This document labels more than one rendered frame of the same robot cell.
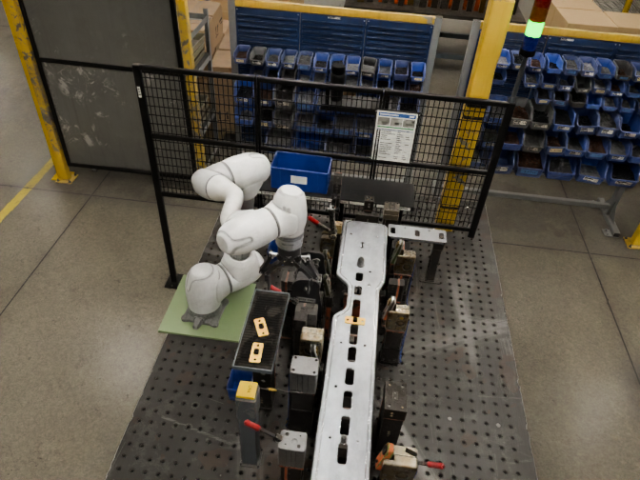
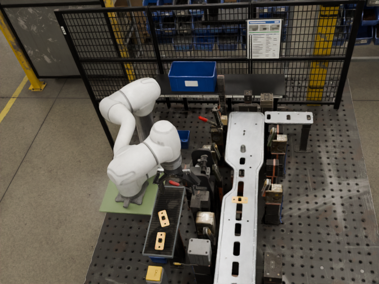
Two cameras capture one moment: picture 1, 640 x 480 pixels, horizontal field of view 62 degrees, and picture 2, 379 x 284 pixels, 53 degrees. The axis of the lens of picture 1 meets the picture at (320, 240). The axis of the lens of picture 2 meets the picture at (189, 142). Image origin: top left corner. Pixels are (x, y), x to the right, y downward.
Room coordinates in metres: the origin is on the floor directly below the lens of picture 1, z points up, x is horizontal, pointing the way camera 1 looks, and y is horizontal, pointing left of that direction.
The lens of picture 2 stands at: (0.38, -0.17, 2.71)
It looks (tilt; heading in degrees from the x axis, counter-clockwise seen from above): 48 degrees down; 11
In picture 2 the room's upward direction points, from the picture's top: 10 degrees counter-clockwise
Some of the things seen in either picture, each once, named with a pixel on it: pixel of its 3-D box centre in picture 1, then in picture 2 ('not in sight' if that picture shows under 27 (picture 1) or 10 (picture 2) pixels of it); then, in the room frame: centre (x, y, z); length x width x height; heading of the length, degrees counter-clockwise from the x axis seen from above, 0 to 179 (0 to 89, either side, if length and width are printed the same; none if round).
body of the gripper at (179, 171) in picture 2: (289, 253); (172, 169); (1.30, 0.10, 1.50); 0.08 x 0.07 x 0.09; 87
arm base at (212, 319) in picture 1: (203, 310); (130, 191); (1.70, 0.53, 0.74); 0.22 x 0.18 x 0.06; 171
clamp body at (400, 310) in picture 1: (393, 334); (272, 205); (1.51, -0.35, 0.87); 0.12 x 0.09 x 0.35; 86
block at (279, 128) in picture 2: (396, 266); (274, 143); (1.99, -0.40, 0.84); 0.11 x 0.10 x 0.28; 86
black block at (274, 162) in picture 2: (392, 303); (271, 176); (1.73, -0.36, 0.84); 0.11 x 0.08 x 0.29; 86
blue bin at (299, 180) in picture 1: (301, 172); (193, 76); (2.39, 0.12, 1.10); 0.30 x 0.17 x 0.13; 85
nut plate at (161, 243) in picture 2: (256, 351); (160, 240); (1.15, 0.19, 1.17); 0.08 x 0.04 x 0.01; 178
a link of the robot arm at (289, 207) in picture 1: (286, 210); (162, 141); (1.29, 0.11, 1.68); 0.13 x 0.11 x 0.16; 132
